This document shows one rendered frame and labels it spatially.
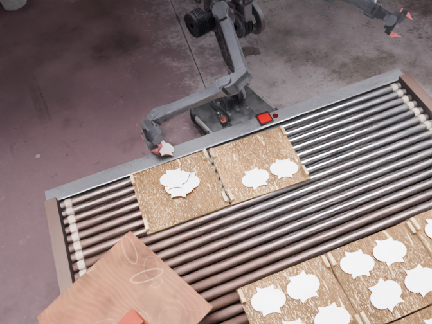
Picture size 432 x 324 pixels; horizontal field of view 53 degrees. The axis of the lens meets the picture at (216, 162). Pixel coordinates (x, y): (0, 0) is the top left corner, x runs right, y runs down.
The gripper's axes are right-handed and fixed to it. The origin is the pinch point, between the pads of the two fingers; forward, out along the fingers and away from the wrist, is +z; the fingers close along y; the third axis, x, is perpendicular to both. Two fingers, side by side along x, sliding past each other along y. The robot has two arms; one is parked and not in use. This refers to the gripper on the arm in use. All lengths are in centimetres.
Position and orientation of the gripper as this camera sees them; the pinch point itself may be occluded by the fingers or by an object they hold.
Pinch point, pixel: (154, 147)
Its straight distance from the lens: 223.7
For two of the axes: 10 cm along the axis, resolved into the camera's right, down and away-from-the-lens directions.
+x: -8.8, 4.3, -2.0
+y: -4.7, -7.2, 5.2
